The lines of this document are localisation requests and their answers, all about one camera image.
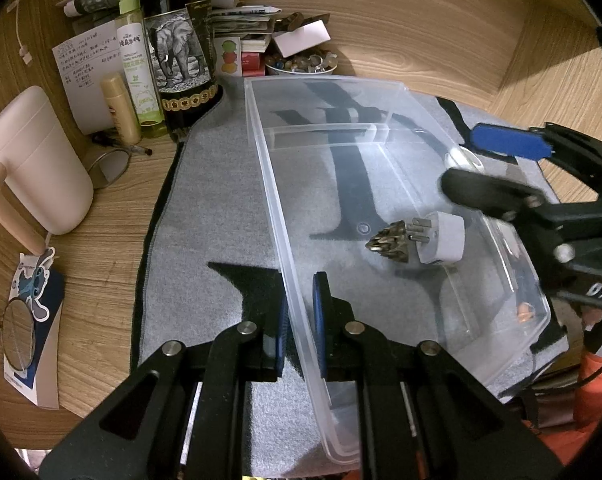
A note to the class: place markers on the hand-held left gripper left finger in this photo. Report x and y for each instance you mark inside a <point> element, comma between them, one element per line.
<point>282,340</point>

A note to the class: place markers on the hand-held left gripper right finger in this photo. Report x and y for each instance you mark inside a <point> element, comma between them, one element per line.
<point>320,330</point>

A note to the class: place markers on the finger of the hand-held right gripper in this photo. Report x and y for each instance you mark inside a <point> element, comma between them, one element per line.
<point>501,141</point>
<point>481,190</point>

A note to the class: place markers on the white plug adapter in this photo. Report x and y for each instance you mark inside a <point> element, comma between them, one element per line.
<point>443,240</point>

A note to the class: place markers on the clear plastic storage box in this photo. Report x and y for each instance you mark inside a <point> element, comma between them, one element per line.
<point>271,160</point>

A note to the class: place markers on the small orange object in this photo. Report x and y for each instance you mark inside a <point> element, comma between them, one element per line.
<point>525,314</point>

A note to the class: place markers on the orange bag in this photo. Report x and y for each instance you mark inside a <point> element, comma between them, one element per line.
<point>596,390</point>

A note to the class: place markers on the grey felt mat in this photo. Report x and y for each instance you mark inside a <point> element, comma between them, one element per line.
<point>206,210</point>

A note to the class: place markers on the bowl of beads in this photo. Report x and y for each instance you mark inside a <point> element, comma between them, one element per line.
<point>301,65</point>

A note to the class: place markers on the small brown object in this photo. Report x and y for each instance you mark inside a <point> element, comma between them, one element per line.
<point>296,21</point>

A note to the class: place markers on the black pen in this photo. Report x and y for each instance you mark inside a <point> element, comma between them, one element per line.
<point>136,150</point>

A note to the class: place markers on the dark bottle with elephant label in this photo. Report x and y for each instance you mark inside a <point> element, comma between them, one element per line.
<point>181,105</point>

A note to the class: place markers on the blue cartoon sticker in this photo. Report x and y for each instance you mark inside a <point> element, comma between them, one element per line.
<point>31,285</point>

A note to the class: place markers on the red box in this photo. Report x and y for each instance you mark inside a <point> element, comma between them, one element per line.
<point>253,62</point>

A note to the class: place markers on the small round mirror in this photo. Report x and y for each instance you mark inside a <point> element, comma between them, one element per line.
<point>18,335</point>

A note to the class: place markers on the yellow tube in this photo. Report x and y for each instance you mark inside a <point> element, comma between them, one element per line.
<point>121,110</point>

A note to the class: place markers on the traffic light card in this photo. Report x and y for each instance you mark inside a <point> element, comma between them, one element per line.
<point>228,57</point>

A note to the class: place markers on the stack of papers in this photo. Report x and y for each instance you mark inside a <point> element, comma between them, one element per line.
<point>241,22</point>

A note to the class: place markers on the green spray bottle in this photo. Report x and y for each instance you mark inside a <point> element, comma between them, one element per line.
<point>136,70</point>

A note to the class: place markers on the handwritten paper note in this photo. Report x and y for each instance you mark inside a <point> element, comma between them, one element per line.
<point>81,70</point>

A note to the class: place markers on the rolled spotted paper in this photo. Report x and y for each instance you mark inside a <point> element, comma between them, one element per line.
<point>91,0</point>

